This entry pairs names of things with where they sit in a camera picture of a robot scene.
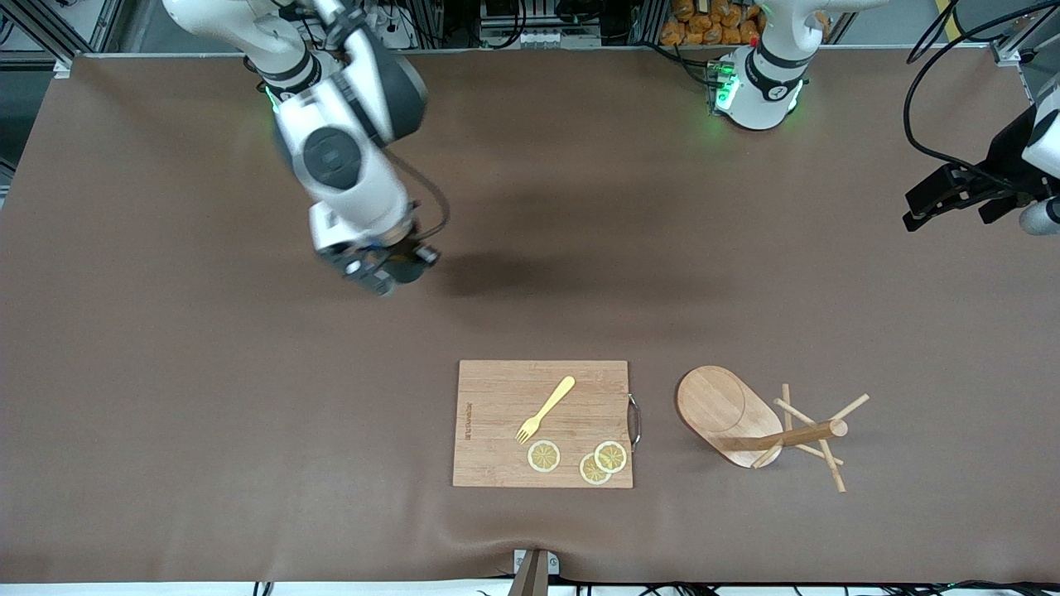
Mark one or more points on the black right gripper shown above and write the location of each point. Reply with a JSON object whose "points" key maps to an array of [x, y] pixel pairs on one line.
{"points": [[407, 269]]}

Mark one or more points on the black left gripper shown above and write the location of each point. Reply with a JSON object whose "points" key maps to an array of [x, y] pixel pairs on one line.
{"points": [[1004, 159]]}

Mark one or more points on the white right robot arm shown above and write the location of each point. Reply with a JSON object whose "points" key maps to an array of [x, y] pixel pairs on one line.
{"points": [[348, 157]]}

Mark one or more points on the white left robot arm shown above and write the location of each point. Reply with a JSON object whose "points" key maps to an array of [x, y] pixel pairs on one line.
{"points": [[758, 91]]}

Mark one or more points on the wooden mug rack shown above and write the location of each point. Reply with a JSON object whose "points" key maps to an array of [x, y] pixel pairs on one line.
{"points": [[712, 406]]}

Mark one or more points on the yellow plastic knife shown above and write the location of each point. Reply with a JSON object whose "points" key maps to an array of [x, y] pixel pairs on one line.
{"points": [[548, 406]]}

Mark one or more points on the lemon slice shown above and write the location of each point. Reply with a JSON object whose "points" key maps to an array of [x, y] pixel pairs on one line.
{"points": [[543, 456], [611, 456], [590, 473]]}

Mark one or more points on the pile of orange bread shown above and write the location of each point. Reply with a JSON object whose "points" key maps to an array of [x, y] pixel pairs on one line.
{"points": [[712, 21]]}

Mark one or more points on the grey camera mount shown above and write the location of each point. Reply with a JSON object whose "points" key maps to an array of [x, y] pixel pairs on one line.
{"points": [[530, 575]]}

